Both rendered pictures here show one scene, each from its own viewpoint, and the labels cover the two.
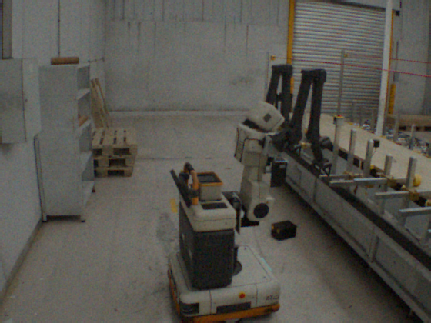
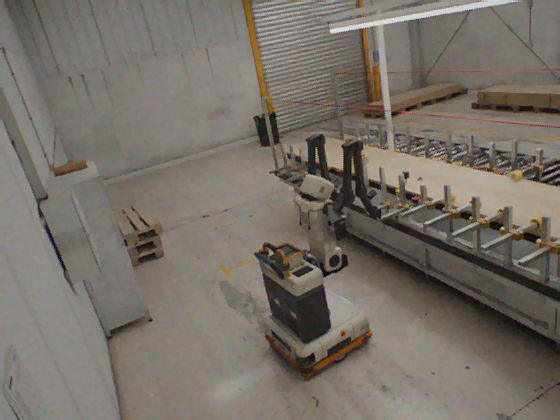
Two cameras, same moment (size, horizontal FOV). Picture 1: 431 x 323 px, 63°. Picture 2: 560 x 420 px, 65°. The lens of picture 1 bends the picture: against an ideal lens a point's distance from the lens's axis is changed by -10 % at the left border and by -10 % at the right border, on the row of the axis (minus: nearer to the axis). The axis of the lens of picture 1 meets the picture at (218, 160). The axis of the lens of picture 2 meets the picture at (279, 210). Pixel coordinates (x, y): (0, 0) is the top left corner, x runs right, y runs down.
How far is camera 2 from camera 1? 1.10 m
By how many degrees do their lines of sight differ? 12
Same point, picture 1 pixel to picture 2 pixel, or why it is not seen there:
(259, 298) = (355, 330)
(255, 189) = (326, 246)
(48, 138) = not seen: hidden behind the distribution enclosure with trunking
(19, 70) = (73, 208)
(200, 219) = (299, 286)
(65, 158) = (116, 267)
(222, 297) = (329, 340)
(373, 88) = (354, 78)
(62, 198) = (123, 307)
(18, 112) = (84, 249)
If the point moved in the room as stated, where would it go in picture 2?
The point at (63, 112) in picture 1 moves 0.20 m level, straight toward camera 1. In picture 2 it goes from (101, 224) to (108, 229)
